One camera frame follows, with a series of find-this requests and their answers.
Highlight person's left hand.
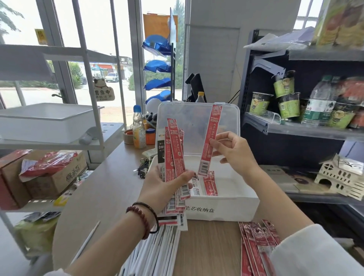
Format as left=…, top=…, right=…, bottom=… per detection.
left=137, top=163, right=197, bottom=217

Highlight person's right hand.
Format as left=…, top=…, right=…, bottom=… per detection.
left=210, top=131, right=262, bottom=178

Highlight single red refill packet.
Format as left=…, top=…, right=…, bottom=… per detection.
left=198, top=105, right=223, bottom=177

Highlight bunch of red refill packets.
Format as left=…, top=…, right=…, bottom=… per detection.
left=164, top=118, right=191, bottom=214

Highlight person's right forearm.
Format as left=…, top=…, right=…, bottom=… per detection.
left=242, top=166, right=364, bottom=276

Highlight person's left forearm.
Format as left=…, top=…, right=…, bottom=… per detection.
left=65, top=204, right=160, bottom=276

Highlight red packets inside box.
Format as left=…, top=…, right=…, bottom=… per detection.
left=190, top=171, right=219, bottom=197

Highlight clear plastic box lid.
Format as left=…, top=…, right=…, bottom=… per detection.
left=157, top=102, right=241, bottom=166

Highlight black and white packet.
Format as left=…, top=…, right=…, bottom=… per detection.
left=157, top=133, right=167, bottom=166

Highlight black key bunch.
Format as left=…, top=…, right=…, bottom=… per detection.
left=133, top=163, right=150, bottom=180

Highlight green cup noodles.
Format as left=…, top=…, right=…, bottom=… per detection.
left=326, top=102, right=360, bottom=129
left=273, top=70, right=296, bottom=99
left=278, top=92, right=301, bottom=119
left=249, top=92, right=274, bottom=117

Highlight white storage box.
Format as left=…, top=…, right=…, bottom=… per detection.
left=148, top=155, right=260, bottom=222

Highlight clear plastic shelf divider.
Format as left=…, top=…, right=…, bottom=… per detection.
left=264, top=111, right=282, bottom=125

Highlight black register monitor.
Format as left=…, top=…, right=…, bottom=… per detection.
left=184, top=73, right=208, bottom=103

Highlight soda bottle with blue cap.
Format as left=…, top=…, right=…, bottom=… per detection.
left=132, top=105, right=147, bottom=150

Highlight blue plastic display tray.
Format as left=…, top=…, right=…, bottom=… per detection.
left=143, top=59, right=172, bottom=73
left=143, top=78, right=172, bottom=91
left=145, top=90, right=172, bottom=104
left=141, top=34, right=172, bottom=56

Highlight stack of white refill packets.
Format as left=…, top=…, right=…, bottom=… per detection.
left=119, top=213, right=189, bottom=276

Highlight flat boxes on shelf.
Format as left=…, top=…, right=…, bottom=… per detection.
left=260, top=165, right=337, bottom=196

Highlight dark metal shelf unit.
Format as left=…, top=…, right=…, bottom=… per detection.
left=238, top=28, right=364, bottom=229

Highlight white metal shelf rack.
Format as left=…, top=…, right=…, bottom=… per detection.
left=0, top=0, right=126, bottom=260

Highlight display tray stand pole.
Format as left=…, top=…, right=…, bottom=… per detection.
left=169, top=7, right=177, bottom=102

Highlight clear water bottle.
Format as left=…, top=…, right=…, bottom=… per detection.
left=301, top=75, right=342, bottom=127

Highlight pile of dark red packets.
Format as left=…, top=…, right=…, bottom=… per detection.
left=238, top=219, right=282, bottom=276

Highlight grey papers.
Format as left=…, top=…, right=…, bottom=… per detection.
left=243, top=27, right=317, bottom=52

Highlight cat-shaped door sign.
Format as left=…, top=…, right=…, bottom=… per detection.
left=93, top=78, right=115, bottom=102

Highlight thin white stick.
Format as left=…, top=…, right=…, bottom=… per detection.
left=69, top=220, right=102, bottom=267

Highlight wooden house model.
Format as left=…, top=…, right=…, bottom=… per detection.
left=314, top=153, right=364, bottom=201

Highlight yellow packet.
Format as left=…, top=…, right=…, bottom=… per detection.
left=53, top=187, right=75, bottom=207

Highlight brown cardboard box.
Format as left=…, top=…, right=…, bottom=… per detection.
left=19, top=151, right=88, bottom=200

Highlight orange-red snack package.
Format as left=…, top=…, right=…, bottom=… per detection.
left=338, top=76, right=364, bottom=105

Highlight red snack bag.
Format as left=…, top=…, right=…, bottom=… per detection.
left=19, top=151, right=78, bottom=178

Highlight white plastic bin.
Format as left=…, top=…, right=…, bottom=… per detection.
left=0, top=103, right=105, bottom=144

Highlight colourful snack packages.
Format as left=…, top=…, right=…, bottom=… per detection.
left=311, top=0, right=364, bottom=48

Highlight yellow-green bag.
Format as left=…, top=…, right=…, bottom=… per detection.
left=14, top=216, right=59, bottom=252

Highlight yellow window sticker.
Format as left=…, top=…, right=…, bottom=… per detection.
left=34, top=28, right=48, bottom=46

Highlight black hair tie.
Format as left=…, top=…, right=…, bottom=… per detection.
left=132, top=202, right=160, bottom=234

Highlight red bead bracelet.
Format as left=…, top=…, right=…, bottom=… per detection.
left=126, top=205, right=151, bottom=240

